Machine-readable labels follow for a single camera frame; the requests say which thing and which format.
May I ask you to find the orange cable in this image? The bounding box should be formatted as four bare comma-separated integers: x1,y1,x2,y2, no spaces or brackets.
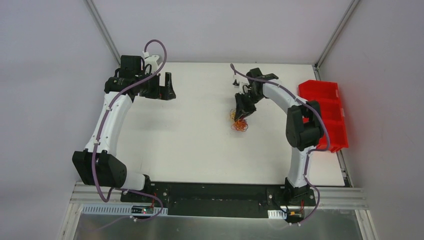
231,119,249,133

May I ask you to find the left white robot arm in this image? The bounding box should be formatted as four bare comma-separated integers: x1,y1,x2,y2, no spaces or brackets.
72,52,176,203

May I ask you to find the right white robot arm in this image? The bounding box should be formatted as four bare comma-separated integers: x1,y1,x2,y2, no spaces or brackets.
233,67,327,205

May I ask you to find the red plastic bin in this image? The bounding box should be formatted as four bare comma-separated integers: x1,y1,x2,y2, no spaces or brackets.
298,79,349,153

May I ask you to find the right controller board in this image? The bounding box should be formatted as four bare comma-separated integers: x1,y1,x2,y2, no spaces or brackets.
285,211,304,224

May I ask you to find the controller board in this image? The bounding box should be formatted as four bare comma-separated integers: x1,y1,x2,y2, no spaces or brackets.
285,211,304,224
131,205,154,216

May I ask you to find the left controller board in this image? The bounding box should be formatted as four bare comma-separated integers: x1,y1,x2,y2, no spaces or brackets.
131,205,154,216

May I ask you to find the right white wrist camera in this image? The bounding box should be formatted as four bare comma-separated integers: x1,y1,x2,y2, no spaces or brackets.
232,78,241,88

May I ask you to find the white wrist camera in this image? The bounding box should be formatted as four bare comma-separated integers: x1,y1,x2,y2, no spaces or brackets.
142,51,163,67
232,78,241,88

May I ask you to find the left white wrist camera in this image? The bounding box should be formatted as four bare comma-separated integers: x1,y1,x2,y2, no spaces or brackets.
142,51,163,67

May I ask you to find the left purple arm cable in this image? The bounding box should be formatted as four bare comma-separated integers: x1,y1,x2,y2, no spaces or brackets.
91,39,168,204

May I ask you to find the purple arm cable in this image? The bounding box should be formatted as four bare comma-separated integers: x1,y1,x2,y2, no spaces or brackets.
230,63,331,226
91,39,168,204

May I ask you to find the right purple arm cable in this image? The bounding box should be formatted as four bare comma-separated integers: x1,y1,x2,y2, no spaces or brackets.
230,63,331,226

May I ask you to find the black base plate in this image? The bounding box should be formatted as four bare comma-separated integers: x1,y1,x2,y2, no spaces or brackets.
120,181,318,219

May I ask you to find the aluminium frame rail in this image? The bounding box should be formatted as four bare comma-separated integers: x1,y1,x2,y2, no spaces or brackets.
69,182,369,211

